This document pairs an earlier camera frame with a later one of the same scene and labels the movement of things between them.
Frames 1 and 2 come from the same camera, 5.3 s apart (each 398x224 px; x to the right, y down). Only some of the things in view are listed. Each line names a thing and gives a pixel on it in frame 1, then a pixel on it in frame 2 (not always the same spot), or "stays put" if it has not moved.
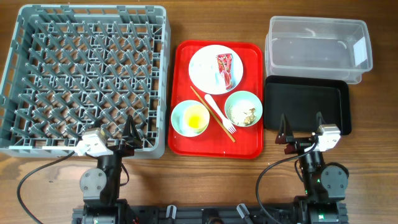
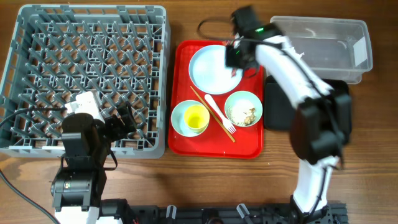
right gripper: x=285 y=135 to x=231 y=61
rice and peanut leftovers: x=247 y=121 stays put
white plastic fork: x=227 y=124 stays put
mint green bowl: x=243 y=108 stays put
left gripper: x=132 y=140 to x=120 y=132
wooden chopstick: x=212 y=114 stays put
